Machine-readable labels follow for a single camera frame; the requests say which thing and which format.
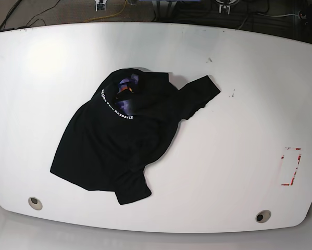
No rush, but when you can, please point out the black t-shirt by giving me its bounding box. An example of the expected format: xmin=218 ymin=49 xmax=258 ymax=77
xmin=50 ymin=68 xmax=220 ymax=205

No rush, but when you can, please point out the right table grommet hole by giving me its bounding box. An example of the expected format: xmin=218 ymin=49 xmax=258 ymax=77
xmin=255 ymin=210 xmax=271 ymax=223

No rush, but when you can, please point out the table grommet hole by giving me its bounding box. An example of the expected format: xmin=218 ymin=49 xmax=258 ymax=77
xmin=255 ymin=210 xmax=271 ymax=223
xmin=28 ymin=197 xmax=43 ymax=211

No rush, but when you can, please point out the left table grommet hole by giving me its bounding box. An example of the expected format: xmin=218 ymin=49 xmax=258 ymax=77
xmin=28 ymin=197 xmax=43 ymax=211

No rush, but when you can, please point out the red tape rectangle marking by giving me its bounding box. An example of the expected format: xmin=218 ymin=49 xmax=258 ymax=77
xmin=278 ymin=147 xmax=302 ymax=186

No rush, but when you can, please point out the yellow cable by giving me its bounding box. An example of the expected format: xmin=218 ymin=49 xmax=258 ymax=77
xmin=84 ymin=0 xmax=128 ymax=24

